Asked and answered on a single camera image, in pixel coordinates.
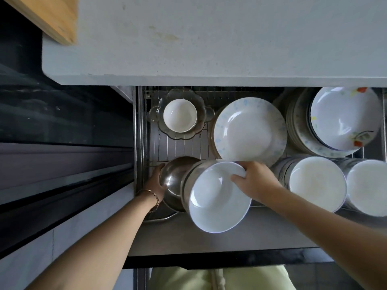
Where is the blue-rimmed white ceramic bowl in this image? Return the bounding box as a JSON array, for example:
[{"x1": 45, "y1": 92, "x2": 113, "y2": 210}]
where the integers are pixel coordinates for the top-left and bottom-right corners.
[{"x1": 188, "y1": 161, "x2": 252, "y2": 234}]

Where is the small white bowl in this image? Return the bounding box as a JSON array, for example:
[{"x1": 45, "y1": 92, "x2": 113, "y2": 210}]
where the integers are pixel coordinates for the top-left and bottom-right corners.
[{"x1": 163, "y1": 98, "x2": 198, "y2": 133}]

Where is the person's right forearm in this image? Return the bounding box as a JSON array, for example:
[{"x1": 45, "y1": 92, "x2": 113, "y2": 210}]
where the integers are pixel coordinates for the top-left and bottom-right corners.
[{"x1": 262, "y1": 186, "x2": 387, "y2": 290}]

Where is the gold chain bracelet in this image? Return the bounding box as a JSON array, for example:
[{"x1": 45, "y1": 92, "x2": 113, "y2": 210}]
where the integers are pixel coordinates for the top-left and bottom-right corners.
[{"x1": 135, "y1": 189, "x2": 160, "y2": 213}]

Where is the wooden cutting board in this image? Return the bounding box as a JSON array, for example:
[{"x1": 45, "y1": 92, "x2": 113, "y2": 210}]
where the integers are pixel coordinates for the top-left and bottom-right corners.
[{"x1": 1, "y1": 0, "x2": 78, "y2": 46}]

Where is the person's left forearm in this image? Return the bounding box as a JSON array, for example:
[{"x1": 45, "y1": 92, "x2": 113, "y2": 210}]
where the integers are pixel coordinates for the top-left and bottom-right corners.
[{"x1": 26, "y1": 193, "x2": 159, "y2": 290}]

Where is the grey drawer front panel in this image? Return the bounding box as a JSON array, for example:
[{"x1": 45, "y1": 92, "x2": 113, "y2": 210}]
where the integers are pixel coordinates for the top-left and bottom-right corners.
[{"x1": 127, "y1": 205, "x2": 387, "y2": 258}]

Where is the person's right hand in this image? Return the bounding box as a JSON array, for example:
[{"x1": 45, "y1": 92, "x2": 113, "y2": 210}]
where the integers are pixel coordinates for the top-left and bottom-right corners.
[{"x1": 230, "y1": 161, "x2": 284, "y2": 204}]

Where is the stack of mixed plates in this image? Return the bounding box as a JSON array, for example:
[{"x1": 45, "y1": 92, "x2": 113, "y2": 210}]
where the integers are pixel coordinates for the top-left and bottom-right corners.
[{"x1": 286, "y1": 87, "x2": 363, "y2": 158}]

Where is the stainless steel bowl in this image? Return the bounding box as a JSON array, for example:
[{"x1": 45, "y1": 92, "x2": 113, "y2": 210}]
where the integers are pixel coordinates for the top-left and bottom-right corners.
[{"x1": 159, "y1": 156, "x2": 201, "y2": 213}]

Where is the clear glass flower-shaped dish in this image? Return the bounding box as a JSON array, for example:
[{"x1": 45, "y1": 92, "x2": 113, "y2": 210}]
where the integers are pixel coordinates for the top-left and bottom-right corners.
[{"x1": 149, "y1": 88, "x2": 215, "y2": 141}]

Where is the person's left hand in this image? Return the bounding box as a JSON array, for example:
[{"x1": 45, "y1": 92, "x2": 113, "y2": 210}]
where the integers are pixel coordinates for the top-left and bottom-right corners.
[{"x1": 141, "y1": 163, "x2": 167, "y2": 206}]

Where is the black glass-front oven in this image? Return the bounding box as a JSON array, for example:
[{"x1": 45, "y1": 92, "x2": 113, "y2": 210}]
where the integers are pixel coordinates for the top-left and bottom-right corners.
[{"x1": 0, "y1": 0, "x2": 135, "y2": 259}]

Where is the stack of blue-flowered plates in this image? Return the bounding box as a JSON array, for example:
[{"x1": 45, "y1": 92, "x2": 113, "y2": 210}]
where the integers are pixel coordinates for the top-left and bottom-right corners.
[{"x1": 209, "y1": 97, "x2": 288, "y2": 168}]

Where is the steel wire drawer basket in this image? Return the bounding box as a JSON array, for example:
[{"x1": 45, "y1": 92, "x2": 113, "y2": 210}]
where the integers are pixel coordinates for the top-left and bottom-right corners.
[{"x1": 134, "y1": 86, "x2": 387, "y2": 223}]

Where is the pale yellow garment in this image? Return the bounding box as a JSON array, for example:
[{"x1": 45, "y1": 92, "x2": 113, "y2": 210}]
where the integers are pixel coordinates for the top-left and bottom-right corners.
[{"x1": 148, "y1": 264, "x2": 297, "y2": 290}]

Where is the stack of white bowls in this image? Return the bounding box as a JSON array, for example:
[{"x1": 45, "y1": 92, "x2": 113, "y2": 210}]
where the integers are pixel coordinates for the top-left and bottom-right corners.
[
  {"x1": 272, "y1": 156, "x2": 347, "y2": 213},
  {"x1": 331, "y1": 158, "x2": 387, "y2": 218}
]

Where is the red-flowered white deep plate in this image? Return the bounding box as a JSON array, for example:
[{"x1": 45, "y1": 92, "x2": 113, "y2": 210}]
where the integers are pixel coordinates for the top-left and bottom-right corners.
[{"x1": 309, "y1": 87, "x2": 383, "y2": 152}]

